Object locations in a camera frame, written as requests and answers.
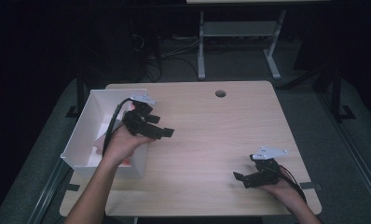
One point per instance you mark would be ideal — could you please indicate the person's right hand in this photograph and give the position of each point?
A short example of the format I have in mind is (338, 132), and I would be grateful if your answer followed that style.
(284, 191)

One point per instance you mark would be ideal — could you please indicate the white box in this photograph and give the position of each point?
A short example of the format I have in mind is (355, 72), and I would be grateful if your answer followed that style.
(87, 124)

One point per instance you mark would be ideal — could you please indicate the black tape strip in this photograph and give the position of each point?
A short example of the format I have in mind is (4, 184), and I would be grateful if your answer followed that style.
(72, 187)
(311, 186)

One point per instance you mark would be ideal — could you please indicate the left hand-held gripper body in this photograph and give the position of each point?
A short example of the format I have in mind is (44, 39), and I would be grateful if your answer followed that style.
(137, 121)

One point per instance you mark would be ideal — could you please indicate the aluminium floor rail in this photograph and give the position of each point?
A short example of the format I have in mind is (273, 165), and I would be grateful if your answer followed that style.
(48, 193)
(351, 149)

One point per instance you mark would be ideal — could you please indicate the person's left hand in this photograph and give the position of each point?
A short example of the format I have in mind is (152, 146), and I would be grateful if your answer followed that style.
(124, 146)

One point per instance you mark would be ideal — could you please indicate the grey metal frame table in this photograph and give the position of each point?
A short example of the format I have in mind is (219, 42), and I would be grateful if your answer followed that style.
(236, 28)

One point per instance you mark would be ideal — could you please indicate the black stand post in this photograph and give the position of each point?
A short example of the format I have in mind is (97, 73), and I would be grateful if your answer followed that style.
(336, 96)
(80, 93)

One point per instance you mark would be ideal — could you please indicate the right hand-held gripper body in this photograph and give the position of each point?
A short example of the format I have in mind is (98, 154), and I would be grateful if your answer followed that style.
(266, 174)

